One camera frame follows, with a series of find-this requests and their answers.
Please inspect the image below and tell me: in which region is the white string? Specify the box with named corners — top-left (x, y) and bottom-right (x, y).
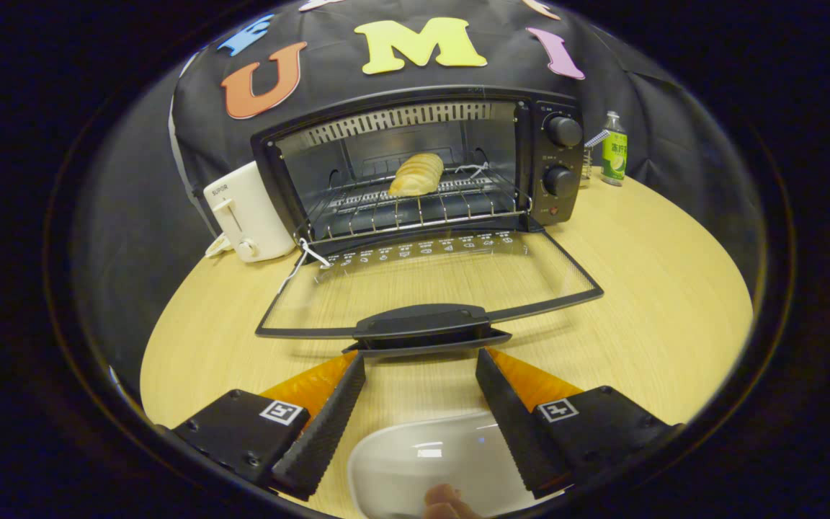
top-left (278, 238), bottom-right (333, 293)

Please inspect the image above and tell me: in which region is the black toaster oven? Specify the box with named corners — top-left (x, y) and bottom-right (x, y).
top-left (251, 85), bottom-right (605, 358)

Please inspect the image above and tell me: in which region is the green drink bottle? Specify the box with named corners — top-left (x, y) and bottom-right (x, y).
top-left (600, 111), bottom-right (629, 187)

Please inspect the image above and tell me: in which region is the black backdrop cloth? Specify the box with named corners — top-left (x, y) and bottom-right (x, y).
top-left (73, 0), bottom-right (762, 390)

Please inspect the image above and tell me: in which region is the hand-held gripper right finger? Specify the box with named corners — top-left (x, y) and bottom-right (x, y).
top-left (476, 347), bottom-right (682, 500)

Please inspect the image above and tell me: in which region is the white pop-up toaster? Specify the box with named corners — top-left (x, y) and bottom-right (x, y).
top-left (202, 160), bottom-right (298, 264)

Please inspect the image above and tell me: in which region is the ridged golden bread roll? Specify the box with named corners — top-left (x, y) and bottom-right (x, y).
top-left (388, 152), bottom-right (445, 198)

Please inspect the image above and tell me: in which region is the white rectangular plate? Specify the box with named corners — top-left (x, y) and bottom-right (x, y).
top-left (347, 411), bottom-right (567, 519)

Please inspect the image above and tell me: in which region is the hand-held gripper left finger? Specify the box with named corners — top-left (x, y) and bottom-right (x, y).
top-left (170, 351), bottom-right (367, 502)

